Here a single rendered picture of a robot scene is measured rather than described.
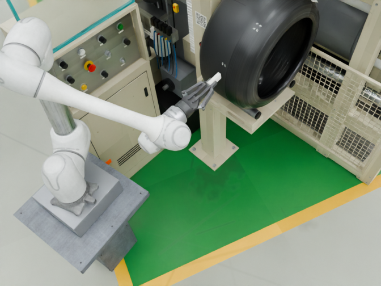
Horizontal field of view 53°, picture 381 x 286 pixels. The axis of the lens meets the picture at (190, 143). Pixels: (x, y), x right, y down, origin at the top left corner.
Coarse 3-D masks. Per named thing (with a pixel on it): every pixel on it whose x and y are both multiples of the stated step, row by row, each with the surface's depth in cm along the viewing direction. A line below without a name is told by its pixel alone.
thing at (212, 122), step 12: (192, 0) 178; (204, 0) 172; (216, 0) 172; (192, 12) 184; (204, 12) 178; (204, 120) 251; (216, 120) 245; (204, 132) 263; (216, 132) 256; (204, 144) 277; (216, 144) 268; (216, 156) 281
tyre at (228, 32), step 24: (240, 0) 153; (264, 0) 150; (288, 0) 149; (216, 24) 156; (240, 24) 151; (264, 24) 147; (288, 24) 151; (312, 24) 170; (216, 48) 158; (240, 48) 151; (264, 48) 149; (288, 48) 197; (216, 72) 164; (240, 72) 155; (264, 72) 202; (288, 72) 196; (240, 96) 165; (264, 96) 182
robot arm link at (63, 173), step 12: (60, 156) 169; (72, 156) 175; (48, 168) 166; (60, 168) 165; (72, 168) 170; (48, 180) 166; (60, 180) 166; (72, 180) 170; (84, 180) 183; (60, 192) 171; (72, 192) 174
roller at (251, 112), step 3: (240, 108) 193; (255, 108) 189; (246, 111) 191; (249, 111) 189; (252, 111) 188; (255, 111) 188; (258, 111) 188; (249, 114) 190; (252, 114) 188; (255, 114) 188; (258, 114) 187; (255, 117) 188; (258, 117) 190
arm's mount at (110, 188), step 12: (84, 168) 197; (96, 168) 196; (96, 180) 192; (108, 180) 191; (36, 192) 192; (48, 192) 191; (96, 192) 188; (108, 192) 188; (120, 192) 198; (48, 204) 187; (96, 204) 184; (108, 204) 193; (60, 216) 182; (72, 216) 181; (84, 216) 180; (96, 216) 189; (72, 228) 178; (84, 228) 185
